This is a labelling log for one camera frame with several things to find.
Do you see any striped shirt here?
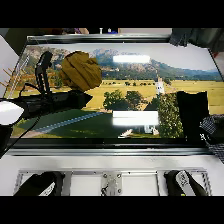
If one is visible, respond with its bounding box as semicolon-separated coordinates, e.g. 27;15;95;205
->
175;90;211;146

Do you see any heap of clothes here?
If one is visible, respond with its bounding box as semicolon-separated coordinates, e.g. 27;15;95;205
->
169;28;224;53

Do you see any silver frame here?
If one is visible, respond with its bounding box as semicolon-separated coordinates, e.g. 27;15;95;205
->
13;33;216;197

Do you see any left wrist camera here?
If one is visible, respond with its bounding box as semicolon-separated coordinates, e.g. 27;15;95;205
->
34;50;55;98

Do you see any mustard garment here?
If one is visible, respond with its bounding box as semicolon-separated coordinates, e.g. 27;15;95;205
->
58;50;103;93

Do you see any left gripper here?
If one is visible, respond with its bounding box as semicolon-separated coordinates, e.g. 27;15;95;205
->
65;89;95;111

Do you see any checked shirt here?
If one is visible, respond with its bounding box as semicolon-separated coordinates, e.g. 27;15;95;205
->
199;114;224;165

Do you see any wooden peg rack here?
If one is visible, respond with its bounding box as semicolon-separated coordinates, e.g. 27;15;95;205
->
0;67;22;90

